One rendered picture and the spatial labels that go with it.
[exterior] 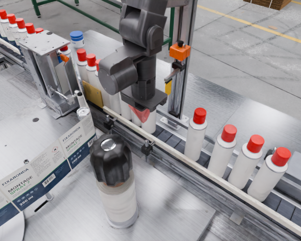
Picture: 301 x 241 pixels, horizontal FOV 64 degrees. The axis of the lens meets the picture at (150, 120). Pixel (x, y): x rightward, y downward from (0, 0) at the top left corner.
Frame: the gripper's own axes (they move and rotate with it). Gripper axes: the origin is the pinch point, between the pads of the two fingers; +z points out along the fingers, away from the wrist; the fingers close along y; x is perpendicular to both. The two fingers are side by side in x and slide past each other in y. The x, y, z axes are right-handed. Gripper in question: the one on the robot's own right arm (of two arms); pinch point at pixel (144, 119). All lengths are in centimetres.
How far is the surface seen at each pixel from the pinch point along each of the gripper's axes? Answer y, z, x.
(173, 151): 5.9, 15.9, 6.9
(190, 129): 9.5, 4.9, 8.9
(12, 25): -87, 3, 9
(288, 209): 41.0, 19.4, 13.4
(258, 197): 33.1, 16.5, 9.6
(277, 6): -69, 100, 398
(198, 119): 10.9, 0.4, 9.7
